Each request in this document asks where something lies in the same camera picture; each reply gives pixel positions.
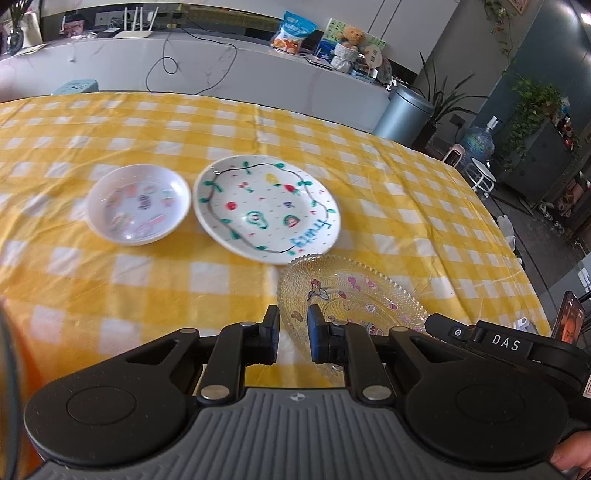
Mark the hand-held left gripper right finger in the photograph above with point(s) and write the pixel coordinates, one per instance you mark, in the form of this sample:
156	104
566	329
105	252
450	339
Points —
316	337

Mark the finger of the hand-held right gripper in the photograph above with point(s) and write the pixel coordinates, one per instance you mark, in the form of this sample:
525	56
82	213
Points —
450	330

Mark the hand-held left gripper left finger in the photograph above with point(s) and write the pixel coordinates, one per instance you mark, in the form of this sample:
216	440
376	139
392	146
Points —
273	334

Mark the clear glass plate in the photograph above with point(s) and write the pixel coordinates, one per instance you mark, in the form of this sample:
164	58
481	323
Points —
351	295

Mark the large white painted plate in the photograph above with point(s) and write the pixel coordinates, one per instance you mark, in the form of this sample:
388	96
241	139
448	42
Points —
265	207

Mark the small white printed plate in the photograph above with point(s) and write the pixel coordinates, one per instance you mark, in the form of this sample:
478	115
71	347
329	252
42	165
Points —
138	205

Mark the person's right hand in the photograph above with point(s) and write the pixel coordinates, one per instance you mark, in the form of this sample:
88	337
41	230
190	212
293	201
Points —
575	454

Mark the white phone stand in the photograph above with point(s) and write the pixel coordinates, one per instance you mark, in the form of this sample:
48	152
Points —
521	324

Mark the smartphone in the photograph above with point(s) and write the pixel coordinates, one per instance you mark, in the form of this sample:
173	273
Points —
569	318

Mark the yellow checked tablecloth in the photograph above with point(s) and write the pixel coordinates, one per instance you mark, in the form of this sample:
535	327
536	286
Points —
392	221

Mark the white round stool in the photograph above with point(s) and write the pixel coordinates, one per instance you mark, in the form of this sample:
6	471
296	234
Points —
480	173

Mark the pink small heater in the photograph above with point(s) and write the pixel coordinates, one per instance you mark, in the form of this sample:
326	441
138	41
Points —
453	156

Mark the blue water bottle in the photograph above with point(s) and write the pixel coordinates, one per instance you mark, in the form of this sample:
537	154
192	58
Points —
480	143

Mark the grey cabinet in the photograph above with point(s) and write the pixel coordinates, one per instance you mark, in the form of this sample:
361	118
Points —
547	157

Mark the grey trash can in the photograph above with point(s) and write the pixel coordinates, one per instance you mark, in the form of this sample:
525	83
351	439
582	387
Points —
401	113

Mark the potted long-leaf plant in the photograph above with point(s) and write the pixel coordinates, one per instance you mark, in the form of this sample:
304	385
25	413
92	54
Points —
443	101

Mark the bushy green vine plant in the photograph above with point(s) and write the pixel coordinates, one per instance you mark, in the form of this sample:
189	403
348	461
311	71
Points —
535	110

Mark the white marble television cabinet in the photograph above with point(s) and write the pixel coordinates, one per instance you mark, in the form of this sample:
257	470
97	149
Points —
277	87

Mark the round paper fan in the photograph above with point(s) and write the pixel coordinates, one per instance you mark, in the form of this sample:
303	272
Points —
374	50

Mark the teddy bear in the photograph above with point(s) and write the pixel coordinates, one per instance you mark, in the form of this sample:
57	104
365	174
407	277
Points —
351	39

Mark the blue snack bag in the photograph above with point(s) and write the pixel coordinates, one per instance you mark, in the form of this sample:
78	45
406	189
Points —
293	34

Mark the green painting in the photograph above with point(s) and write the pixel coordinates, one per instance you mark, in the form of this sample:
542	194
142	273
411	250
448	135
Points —
330	30

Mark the hanging vine plant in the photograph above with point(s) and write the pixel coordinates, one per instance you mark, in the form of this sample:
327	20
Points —
501	23

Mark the light blue stool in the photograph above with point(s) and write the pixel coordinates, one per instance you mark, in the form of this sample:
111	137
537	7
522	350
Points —
74	86

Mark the white router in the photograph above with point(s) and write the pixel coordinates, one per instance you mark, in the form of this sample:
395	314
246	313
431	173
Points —
136	33

